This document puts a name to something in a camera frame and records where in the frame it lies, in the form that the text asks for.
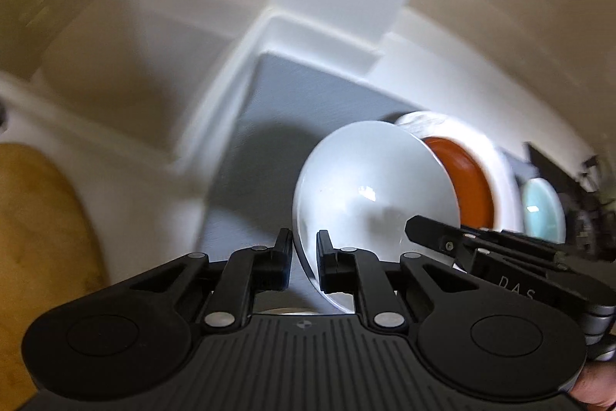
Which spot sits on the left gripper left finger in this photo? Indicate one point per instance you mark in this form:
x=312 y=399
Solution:
x=247 y=273

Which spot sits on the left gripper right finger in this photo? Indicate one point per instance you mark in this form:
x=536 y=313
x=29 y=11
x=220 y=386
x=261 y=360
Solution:
x=361 y=274

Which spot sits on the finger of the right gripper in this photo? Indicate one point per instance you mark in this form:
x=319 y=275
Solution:
x=441 y=238

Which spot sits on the orange round plate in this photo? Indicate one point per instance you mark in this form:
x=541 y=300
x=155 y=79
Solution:
x=472 y=190

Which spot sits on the white square plate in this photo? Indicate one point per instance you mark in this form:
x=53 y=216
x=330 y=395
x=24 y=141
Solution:
x=500 y=175

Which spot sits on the teal glazed bowl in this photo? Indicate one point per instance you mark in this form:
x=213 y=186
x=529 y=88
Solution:
x=543 y=214

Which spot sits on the cream bowl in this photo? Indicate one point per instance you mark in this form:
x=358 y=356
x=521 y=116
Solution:
x=362 y=183

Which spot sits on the person's hand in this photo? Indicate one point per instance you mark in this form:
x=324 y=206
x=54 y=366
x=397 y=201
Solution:
x=596 y=386

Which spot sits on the grey counter mat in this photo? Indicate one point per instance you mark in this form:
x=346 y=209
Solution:
x=288 y=110

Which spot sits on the wooden cutting board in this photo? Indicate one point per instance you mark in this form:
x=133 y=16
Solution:
x=49 y=255

